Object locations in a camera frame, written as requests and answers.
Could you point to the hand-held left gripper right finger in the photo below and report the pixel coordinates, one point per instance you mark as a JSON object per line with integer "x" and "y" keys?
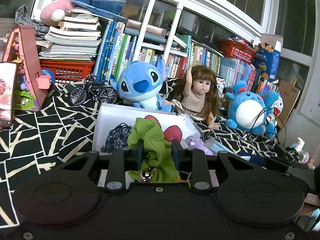
{"x": 176, "y": 155}

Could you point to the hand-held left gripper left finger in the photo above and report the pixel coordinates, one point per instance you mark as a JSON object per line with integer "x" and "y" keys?
{"x": 137, "y": 155}

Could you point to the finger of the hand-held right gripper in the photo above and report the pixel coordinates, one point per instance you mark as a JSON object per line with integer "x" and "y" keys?
{"x": 251, "y": 158}
{"x": 283, "y": 151}

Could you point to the green scrunchie with bell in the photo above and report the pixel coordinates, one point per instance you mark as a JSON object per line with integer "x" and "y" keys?
{"x": 150, "y": 135}

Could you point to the white cardboard box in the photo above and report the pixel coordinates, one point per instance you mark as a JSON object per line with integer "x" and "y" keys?
{"x": 112, "y": 117}

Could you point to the lilac soft toy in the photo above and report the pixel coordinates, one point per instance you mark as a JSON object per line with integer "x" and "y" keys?
{"x": 196, "y": 142}

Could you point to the small white bottle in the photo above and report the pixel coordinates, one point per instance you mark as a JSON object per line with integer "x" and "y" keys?
{"x": 300, "y": 143}

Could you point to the clear plastic bottle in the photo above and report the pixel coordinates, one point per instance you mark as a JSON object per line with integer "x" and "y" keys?
{"x": 305, "y": 157}

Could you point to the pink scrunchie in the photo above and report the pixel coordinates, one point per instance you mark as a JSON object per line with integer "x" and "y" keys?
{"x": 172, "y": 132}

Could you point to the blue floral pouch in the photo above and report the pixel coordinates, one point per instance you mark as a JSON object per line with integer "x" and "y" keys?
{"x": 117, "y": 137}

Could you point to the light blue plastic packet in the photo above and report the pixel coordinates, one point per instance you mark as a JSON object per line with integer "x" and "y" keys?
{"x": 216, "y": 145}

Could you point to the blue round mouse plush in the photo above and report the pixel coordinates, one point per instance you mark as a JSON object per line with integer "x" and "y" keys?
{"x": 246, "y": 112}

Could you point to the blue cat plush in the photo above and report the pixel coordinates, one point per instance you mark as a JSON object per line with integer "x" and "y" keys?
{"x": 273, "y": 102}

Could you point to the brown cardboard sheet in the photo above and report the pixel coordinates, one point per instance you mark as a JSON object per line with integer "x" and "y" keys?
{"x": 290, "y": 97}

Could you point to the blue alien plush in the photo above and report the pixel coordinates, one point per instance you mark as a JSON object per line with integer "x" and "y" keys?
{"x": 140, "y": 85}

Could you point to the brown-haired doll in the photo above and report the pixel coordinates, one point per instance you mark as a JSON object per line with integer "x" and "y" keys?
{"x": 200, "y": 87}

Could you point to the black miniature bicycle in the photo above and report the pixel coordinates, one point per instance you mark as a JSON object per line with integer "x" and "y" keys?
{"x": 96, "y": 87}

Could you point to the blue printed carton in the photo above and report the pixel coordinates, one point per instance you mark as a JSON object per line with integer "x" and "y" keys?
{"x": 268, "y": 60}

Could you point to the black white patterned blanket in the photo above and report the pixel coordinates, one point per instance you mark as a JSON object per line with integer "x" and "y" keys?
{"x": 37, "y": 135}

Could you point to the row of upright books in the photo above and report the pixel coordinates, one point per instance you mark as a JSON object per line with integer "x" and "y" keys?
{"x": 112, "y": 50}

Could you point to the red plastic basket with trinkets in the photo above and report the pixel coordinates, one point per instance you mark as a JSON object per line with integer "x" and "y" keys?
{"x": 237, "y": 51}

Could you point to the red plastic basket under books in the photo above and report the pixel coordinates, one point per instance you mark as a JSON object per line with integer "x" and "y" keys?
{"x": 67, "y": 71}

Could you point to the small blue toy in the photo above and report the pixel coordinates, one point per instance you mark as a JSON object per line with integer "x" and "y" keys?
{"x": 48, "y": 75}

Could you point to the white pipe rack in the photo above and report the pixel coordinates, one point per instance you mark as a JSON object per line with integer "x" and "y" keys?
{"x": 172, "y": 30}

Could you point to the brown flat box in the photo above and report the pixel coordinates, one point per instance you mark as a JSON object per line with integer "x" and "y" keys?
{"x": 150, "y": 28}

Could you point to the stack of paperback books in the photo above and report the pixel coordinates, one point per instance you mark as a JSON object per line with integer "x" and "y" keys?
{"x": 72, "y": 42}

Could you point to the smartphone in pink case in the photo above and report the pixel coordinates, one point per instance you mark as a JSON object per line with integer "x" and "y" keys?
{"x": 6, "y": 95}

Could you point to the pink triangular dollhouse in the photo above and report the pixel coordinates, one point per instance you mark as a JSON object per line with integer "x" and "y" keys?
{"x": 27, "y": 55}

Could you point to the blue folders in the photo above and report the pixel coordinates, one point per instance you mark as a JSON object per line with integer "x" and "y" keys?
{"x": 100, "y": 5}

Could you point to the pink plush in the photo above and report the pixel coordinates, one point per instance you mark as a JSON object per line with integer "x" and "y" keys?
{"x": 53, "y": 11}

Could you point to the grey cloth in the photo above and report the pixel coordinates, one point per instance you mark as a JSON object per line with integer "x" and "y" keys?
{"x": 25, "y": 17}

